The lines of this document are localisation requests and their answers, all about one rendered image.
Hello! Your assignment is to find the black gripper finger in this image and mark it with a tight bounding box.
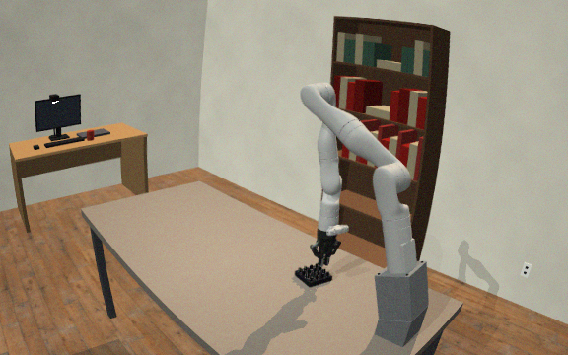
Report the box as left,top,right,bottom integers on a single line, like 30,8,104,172
310,242,327,267
323,240,341,266

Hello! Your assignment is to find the black knob box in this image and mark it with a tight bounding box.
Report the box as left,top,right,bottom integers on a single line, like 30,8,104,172
295,263,332,287

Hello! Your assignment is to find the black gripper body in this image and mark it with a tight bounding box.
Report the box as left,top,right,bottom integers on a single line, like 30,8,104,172
317,229,337,250

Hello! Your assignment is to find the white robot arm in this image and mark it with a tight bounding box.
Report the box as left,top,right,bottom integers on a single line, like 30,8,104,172
300,83,417,274

